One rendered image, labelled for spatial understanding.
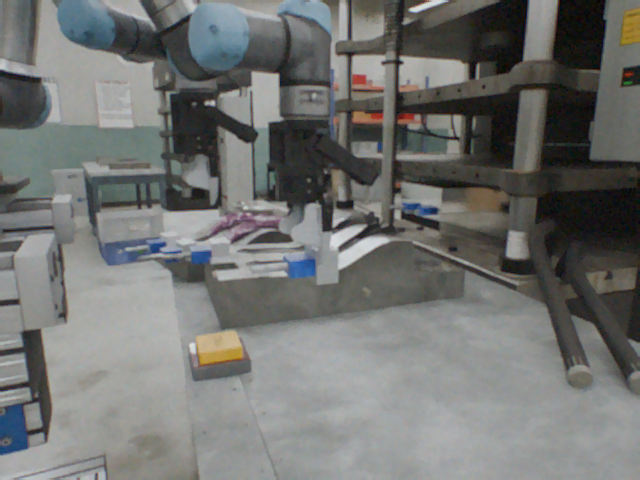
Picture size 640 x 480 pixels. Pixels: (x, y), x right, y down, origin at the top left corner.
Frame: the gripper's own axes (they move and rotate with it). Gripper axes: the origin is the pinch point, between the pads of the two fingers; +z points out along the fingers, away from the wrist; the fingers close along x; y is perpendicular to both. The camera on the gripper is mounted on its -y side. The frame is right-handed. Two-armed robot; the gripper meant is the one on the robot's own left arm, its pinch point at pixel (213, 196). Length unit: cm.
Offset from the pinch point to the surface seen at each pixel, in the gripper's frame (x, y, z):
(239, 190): -438, -79, 49
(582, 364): 54, -41, 18
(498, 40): -49, -107, -45
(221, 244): 2.6, -0.8, 9.5
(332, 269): 31.6, -13.8, 8.0
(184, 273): -11.7, 6.1, 19.0
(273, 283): 19.2, -7.4, 13.4
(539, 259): 29, -57, 11
